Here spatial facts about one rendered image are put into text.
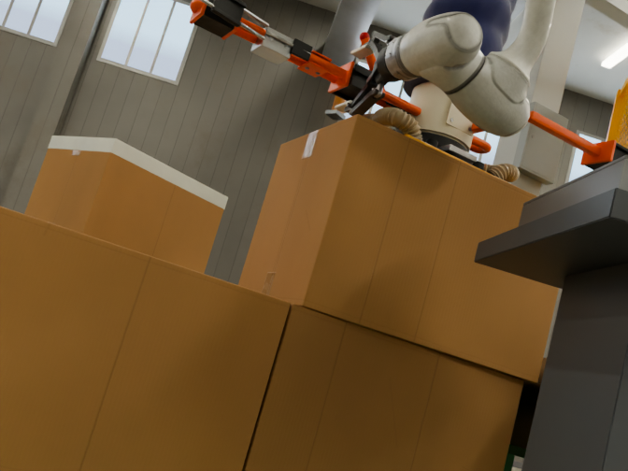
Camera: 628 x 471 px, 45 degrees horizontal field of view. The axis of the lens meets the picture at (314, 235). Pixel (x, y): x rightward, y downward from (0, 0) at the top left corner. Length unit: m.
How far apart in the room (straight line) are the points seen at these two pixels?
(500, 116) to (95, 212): 1.62
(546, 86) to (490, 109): 1.98
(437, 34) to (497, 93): 0.17
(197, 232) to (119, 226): 0.38
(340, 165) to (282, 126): 8.79
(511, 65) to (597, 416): 0.68
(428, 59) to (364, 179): 0.26
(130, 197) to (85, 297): 1.51
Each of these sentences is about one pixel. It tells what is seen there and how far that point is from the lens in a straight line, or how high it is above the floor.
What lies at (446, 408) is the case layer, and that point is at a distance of 1.63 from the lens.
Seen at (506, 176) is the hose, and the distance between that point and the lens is 1.83.
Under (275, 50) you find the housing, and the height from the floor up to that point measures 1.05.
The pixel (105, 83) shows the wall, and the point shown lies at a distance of 10.51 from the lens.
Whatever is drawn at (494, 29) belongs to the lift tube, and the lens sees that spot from 1.90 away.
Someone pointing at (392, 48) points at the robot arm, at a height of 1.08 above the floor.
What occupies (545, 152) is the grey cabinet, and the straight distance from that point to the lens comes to 3.32.
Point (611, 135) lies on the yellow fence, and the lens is 3.79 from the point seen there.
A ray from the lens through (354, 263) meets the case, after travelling 1.48.
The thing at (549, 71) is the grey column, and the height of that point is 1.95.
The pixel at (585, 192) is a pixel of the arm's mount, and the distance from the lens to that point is 1.19.
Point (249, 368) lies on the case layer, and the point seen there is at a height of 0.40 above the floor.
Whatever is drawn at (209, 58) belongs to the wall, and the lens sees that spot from 10.54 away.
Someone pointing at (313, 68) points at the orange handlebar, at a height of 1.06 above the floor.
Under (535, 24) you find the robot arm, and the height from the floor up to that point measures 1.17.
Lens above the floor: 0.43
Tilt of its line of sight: 10 degrees up
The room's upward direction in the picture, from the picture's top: 16 degrees clockwise
